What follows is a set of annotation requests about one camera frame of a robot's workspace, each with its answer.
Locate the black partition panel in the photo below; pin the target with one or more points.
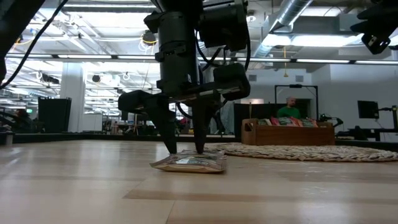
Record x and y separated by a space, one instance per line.
258 112

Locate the wooden compartment tea box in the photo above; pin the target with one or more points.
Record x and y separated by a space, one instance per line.
289 135

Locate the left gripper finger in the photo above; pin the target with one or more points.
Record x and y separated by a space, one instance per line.
202 124
166 124

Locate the black monitor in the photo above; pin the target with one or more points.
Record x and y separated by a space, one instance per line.
367 109
54 115

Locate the orange peach tea bag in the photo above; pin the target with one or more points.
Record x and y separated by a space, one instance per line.
311 123
295 121

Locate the black metal frame rig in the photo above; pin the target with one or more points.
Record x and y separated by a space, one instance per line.
295 86

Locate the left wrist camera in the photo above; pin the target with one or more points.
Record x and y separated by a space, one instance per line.
224 25

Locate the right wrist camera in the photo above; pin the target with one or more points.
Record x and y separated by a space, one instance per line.
377 43

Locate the person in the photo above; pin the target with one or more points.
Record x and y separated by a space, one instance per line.
23 119
289 110

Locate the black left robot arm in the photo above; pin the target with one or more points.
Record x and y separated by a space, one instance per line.
177 46

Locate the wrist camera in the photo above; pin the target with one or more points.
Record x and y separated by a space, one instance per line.
224 25
377 43

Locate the round woven straw placemat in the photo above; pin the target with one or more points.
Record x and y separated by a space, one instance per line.
311 152

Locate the white cabinet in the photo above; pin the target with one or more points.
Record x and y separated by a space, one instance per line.
92 122

